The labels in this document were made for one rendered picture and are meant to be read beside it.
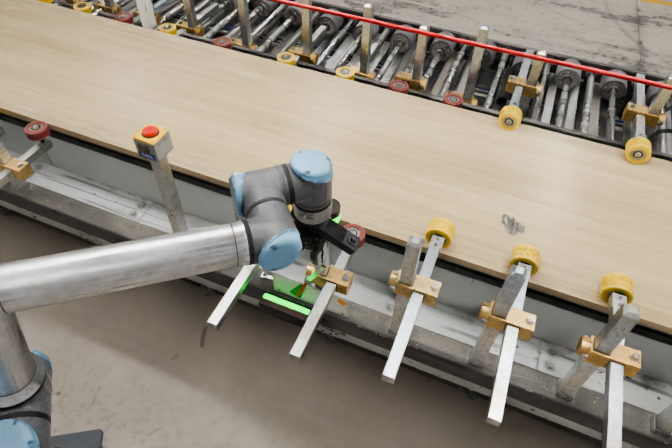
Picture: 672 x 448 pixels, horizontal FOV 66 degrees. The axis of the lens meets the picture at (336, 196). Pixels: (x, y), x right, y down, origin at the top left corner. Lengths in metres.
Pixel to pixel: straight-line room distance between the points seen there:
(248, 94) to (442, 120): 0.78
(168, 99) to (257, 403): 1.28
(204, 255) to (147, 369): 1.52
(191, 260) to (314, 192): 0.31
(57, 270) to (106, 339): 1.62
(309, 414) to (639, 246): 1.37
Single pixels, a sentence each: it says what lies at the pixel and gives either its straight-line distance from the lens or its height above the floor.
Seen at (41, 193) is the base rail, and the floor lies 0.70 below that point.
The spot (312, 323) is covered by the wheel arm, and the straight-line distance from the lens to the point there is 1.45.
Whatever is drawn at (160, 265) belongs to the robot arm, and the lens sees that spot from 0.97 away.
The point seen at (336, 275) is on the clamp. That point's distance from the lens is 1.53.
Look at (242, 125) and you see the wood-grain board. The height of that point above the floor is 0.90.
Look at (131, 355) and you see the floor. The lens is 2.51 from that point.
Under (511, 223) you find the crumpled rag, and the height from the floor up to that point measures 0.91.
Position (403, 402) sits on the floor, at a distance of 2.31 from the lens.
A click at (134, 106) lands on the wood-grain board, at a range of 2.17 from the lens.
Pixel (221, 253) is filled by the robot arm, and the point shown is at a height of 1.36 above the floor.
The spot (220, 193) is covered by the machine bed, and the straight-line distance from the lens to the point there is 1.86.
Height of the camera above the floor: 2.13
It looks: 47 degrees down
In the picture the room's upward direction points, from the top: 2 degrees clockwise
